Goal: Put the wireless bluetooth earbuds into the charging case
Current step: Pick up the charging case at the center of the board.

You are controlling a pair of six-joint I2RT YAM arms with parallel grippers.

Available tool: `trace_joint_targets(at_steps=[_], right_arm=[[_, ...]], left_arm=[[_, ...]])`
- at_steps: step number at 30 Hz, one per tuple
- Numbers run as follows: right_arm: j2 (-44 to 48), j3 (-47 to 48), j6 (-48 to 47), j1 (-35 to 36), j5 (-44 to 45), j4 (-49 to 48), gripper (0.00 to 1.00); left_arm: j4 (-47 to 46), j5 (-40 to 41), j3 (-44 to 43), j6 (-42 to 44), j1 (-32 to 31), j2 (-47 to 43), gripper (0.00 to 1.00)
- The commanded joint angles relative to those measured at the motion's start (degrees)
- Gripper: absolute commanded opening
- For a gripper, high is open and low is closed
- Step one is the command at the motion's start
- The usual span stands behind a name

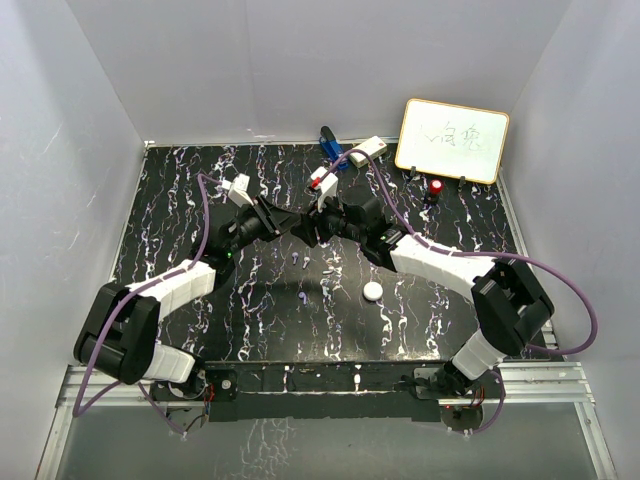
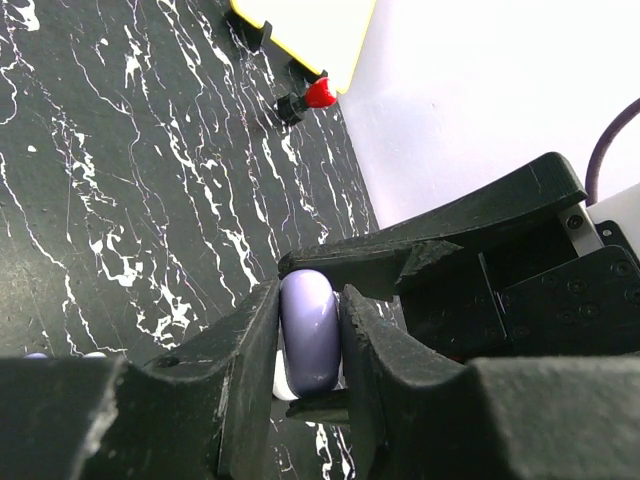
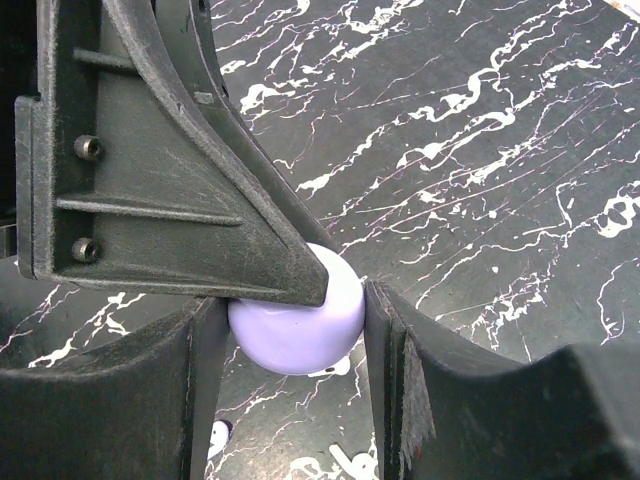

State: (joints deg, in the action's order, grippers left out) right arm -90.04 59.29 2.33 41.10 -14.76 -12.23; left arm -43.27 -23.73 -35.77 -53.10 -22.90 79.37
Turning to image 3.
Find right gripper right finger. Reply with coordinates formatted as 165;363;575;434
365;282;639;479

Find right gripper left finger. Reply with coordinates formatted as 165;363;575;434
1;298;229;479

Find purple earbud charging case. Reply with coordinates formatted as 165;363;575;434
228;244;365;376

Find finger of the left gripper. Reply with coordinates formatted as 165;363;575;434
104;1;335;249
15;1;328;306

